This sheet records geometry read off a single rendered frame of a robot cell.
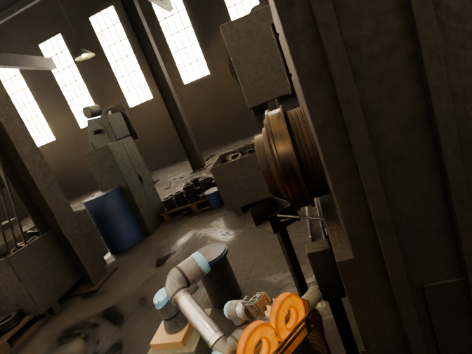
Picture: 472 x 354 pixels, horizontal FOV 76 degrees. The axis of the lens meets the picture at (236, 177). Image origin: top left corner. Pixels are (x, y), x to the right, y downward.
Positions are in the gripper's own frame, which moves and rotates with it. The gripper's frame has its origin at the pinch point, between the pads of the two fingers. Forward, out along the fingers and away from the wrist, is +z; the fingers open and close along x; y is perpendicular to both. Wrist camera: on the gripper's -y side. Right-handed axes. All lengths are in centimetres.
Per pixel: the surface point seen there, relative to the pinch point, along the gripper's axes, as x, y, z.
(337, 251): 17.8, 10.2, 19.5
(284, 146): 32, 49, 13
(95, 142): 259, 350, -749
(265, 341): -12.3, 0.3, 0.7
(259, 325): -12.8, 6.9, 4.3
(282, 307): -2.1, 4.5, 3.6
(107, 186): 94, 143, -369
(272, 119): 39, 60, 9
